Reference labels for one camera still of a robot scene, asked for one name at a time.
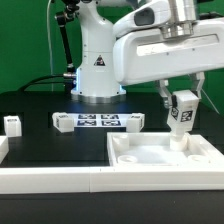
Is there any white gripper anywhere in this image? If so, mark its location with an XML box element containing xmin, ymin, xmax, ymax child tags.
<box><xmin>113</xmin><ymin>18</ymin><xmax>224</xmax><ymax>109</ymax></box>

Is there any white square table top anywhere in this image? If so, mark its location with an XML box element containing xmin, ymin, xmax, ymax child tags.
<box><xmin>107</xmin><ymin>132</ymin><xmax>224</xmax><ymax>167</ymax></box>

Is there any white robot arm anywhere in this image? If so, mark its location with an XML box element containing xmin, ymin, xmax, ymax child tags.
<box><xmin>71</xmin><ymin>0</ymin><xmax>224</xmax><ymax>103</ymax></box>

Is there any marker sheet with tags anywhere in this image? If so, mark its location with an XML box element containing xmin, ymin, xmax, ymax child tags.
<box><xmin>71</xmin><ymin>113</ymin><xmax>130</xmax><ymax>127</ymax></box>

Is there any white U-shaped fence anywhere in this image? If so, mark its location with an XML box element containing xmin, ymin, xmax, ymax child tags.
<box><xmin>0</xmin><ymin>134</ymin><xmax>224</xmax><ymax>195</ymax></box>

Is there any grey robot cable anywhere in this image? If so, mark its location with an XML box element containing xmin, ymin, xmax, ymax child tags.
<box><xmin>201</xmin><ymin>88</ymin><xmax>218</xmax><ymax>111</ymax></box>

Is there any white thin cable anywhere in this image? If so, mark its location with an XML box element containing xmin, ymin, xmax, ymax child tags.
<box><xmin>46</xmin><ymin>0</ymin><xmax>55</xmax><ymax>92</ymax></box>

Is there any black cable bundle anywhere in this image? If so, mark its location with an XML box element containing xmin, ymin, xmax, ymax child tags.
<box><xmin>18</xmin><ymin>73</ymin><xmax>74</xmax><ymax>92</ymax></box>

